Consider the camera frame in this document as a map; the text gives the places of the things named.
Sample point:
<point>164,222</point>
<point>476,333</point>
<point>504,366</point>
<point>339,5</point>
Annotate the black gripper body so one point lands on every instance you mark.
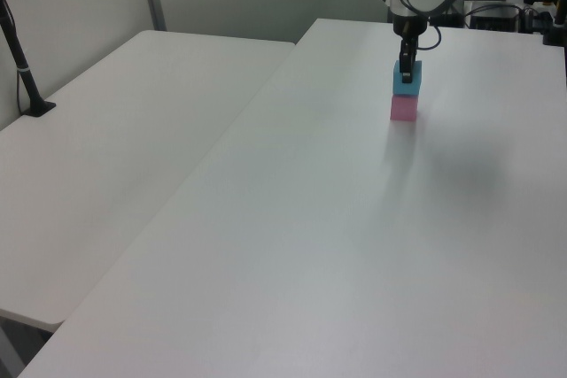
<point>409,28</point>

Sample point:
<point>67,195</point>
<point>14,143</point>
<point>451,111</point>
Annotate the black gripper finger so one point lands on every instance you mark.
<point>406,71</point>

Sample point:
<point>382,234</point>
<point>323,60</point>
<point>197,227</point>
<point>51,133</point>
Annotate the blue foam cube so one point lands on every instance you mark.
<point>414,86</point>

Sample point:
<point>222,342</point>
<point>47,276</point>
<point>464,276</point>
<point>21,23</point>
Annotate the pink foam cube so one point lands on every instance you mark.
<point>403,108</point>

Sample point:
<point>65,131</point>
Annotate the black electronics box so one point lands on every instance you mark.
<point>494,19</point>

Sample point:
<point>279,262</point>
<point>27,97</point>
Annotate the adjacent white table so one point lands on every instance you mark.
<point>111,152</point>

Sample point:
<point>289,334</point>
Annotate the black pole stand with base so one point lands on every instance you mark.
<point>22,68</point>

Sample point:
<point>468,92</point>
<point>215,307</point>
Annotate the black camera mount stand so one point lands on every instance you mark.
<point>556,24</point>

